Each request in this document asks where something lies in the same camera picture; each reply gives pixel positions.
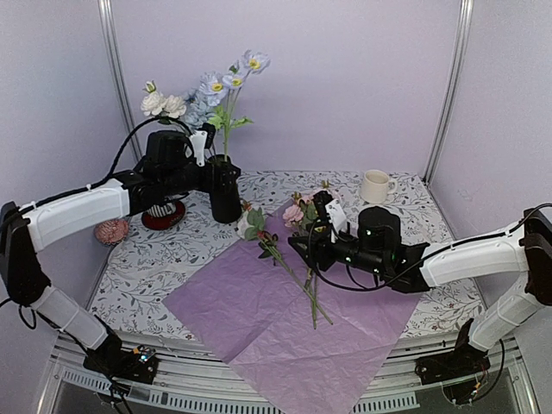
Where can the aluminium frame post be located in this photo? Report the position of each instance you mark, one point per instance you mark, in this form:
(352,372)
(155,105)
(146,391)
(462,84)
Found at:
(454,79)
(107,22)

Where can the pink rose flower stem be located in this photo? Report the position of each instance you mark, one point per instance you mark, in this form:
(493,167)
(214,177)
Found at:
(299,217)

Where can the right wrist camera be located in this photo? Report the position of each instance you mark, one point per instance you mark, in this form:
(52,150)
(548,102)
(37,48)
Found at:
(331,214)

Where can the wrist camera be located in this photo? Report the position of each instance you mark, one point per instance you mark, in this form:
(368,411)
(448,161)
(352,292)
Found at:
(331,214)
(201,140)

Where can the aluminium front rail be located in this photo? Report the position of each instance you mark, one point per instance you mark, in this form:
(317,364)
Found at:
(190,379)

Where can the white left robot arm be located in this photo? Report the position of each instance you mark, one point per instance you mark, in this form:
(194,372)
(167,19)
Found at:
(173,165)

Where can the black tapered vase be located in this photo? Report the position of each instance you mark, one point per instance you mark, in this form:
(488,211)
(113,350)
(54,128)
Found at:
(225,206)

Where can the floral patterned tablecloth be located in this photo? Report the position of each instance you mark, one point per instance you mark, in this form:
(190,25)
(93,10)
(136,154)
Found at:
(148,264)

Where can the cream ceramic mug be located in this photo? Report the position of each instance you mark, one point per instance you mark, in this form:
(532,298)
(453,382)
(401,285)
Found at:
(376,186)

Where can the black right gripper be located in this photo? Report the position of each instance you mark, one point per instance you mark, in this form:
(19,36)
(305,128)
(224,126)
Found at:
(320,245)

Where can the light blue flower stem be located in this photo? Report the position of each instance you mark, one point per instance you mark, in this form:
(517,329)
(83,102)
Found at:
(198,115)

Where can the blue poppy flower stem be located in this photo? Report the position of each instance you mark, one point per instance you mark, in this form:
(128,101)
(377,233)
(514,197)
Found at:
(221,92)

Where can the purple pink wrapping paper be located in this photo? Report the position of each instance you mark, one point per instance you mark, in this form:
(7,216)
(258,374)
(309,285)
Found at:
(247,311)

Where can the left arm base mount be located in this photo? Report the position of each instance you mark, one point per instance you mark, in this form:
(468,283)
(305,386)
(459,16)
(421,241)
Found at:
(114,362)

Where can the left aluminium frame post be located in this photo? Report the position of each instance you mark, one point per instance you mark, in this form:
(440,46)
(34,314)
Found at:
(107,22)

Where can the right aluminium frame post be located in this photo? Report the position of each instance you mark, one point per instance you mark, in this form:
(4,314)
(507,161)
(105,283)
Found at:
(454,79)

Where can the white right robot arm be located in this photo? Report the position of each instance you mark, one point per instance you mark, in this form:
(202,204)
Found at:
(523,248)

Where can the red lacquer saucer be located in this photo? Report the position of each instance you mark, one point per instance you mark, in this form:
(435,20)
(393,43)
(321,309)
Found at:
(165,222)

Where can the striped grey teacup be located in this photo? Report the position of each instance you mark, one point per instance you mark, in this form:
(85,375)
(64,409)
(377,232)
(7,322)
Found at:
(159,211)

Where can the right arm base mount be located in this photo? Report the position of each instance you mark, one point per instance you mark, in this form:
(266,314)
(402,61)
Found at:
(462,360)

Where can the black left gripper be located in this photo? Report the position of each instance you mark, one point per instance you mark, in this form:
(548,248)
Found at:
(225,183)

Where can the white rose flower stem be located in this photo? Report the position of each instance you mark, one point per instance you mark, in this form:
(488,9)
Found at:
(170,109)

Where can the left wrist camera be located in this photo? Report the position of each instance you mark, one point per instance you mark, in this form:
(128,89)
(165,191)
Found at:
(201,140)

